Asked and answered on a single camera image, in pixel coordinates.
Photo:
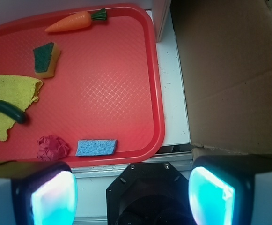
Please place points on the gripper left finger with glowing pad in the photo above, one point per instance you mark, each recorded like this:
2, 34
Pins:
37, 193

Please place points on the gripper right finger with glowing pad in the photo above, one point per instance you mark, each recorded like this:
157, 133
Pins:
231, 189

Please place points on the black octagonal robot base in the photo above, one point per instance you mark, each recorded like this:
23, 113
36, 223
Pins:
149, 194

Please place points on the green plastic pickle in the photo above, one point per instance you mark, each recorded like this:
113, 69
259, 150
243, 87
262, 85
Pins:
13, 112

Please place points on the crumpled red paper ball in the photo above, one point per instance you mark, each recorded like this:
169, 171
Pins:
52, 148

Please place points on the blue sponge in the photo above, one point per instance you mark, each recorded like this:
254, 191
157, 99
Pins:
95, 147

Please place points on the yellow cloth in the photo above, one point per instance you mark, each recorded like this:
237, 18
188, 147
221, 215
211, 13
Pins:
20, 91

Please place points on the red plastic tray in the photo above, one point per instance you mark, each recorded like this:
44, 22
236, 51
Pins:
106, 86

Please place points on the brown cardboard box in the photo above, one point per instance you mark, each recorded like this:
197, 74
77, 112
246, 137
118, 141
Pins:
225, 50

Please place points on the yellow green scrub sponge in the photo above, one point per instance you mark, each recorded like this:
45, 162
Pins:
45, 60

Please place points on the orange plastic carrot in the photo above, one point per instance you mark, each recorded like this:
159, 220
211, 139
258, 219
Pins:
80, 20

